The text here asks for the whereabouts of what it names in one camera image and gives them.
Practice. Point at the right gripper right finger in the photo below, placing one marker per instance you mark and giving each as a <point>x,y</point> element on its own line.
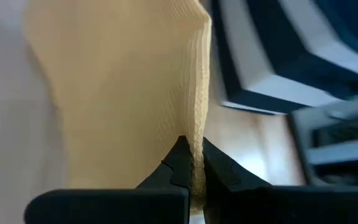
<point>275,205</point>

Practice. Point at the tan waffle towel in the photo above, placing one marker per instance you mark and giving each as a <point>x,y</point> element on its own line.
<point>120,93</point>

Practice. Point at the navy white striped fabric bin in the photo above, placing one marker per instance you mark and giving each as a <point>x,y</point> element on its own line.
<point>259,62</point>

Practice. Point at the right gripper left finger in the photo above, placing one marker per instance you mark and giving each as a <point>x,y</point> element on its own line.
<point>120,205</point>

